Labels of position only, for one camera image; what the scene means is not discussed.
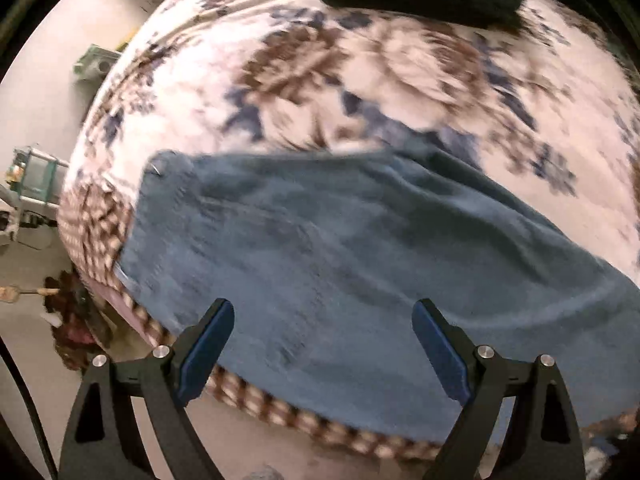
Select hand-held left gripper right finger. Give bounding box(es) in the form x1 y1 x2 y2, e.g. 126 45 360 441
411 298 586 480

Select wooden handled tool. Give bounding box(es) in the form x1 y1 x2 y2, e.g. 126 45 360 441
0 284 59 305

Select dark red floor object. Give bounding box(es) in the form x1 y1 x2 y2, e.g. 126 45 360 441
44 270 114 372

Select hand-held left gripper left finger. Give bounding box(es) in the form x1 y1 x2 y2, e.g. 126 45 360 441
59 298 236 480

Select teal metal cart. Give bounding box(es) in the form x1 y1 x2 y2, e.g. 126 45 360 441
6 145 70 208

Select light blue jeans pants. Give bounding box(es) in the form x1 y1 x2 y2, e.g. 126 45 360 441
114 147 640 445

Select floral printed blanket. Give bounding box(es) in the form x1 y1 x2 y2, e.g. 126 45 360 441
56 0 640 463

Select black cable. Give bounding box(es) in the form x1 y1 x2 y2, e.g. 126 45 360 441
0 335 59 480

